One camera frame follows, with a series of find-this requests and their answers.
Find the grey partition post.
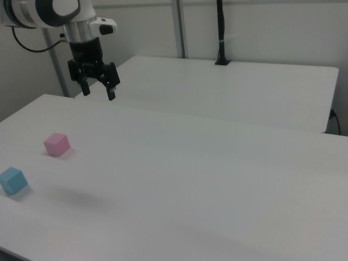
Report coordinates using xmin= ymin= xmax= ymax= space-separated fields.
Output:
xmin=42 ymin=28 xmax=71 ymax=98
xmin=171 ymin=0 xmax=189 ymax=59

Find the blue cube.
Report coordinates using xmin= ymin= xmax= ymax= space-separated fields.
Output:
xmin=0 ymin=166 xmax=29 ymax=196

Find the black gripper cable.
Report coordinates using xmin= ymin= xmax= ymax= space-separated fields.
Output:
xmin=11 ymin=26 xmax=67 ymax=53

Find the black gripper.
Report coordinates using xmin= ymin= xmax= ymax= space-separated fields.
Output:
xmin=67 ymin=37 xmax=121 ymax=102

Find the white side table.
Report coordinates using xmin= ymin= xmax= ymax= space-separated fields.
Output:
xmin=74 ymin=55 xmax=340 ymax=134

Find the pink cube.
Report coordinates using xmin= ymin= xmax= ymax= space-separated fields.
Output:
xmin=43 ymin=132 xmax=72 ymax=158

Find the black camera pole with base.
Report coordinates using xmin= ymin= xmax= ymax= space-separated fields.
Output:
xmin=214 ymin=0 xmax=232 ymax=66

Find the black cable with blue plug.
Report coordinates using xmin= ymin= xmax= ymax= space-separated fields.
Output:
xmin=330 ymin=108 xmax=342 ymax=135

